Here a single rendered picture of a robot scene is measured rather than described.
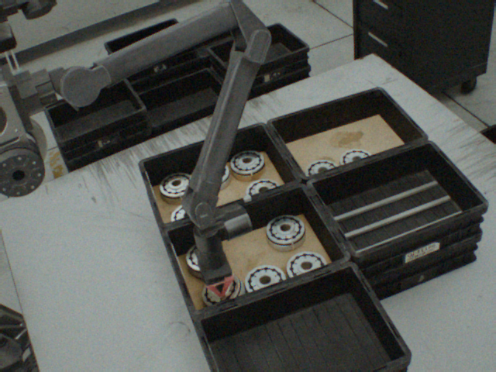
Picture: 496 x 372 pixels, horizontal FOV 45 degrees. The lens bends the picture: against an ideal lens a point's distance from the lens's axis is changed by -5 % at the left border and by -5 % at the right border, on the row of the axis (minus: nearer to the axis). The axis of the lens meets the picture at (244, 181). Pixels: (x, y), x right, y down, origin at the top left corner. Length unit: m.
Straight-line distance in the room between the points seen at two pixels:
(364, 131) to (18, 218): 1.18
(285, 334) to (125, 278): 0.57
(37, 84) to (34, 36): 3.34
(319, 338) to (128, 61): 0.75
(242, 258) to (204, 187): 0.36
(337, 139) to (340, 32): 2.30
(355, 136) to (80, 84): 1.01
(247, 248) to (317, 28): 2.78
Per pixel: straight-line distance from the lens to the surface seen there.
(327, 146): 1.94
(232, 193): 1.82
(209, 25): 1.31
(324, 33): 4.20
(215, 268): 1.44
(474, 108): 3.56
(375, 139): 1.97
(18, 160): 1.60
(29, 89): 1.24
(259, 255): 1.65
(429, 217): 1.74
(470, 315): 1.71
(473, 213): 1.63
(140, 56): 1.28
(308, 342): 1.48
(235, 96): 1.34
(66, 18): 4.59
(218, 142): 1.34
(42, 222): 2.13
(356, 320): 1.51
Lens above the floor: 2.07
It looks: 42 degrees down
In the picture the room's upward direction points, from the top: 9 degrees counter-clockwise
